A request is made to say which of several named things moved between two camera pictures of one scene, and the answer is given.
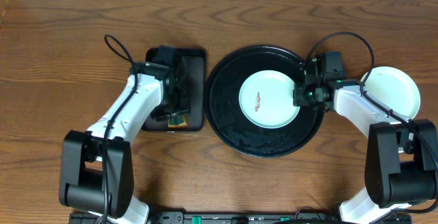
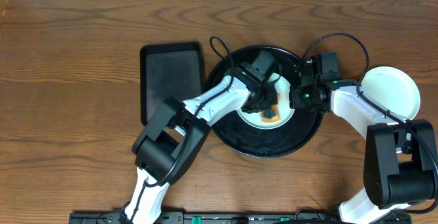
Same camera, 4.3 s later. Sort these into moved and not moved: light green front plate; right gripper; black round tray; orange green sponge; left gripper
Moved: orange green sponge; left gripper
Not moved: black round tray; light green front plate; right gripper
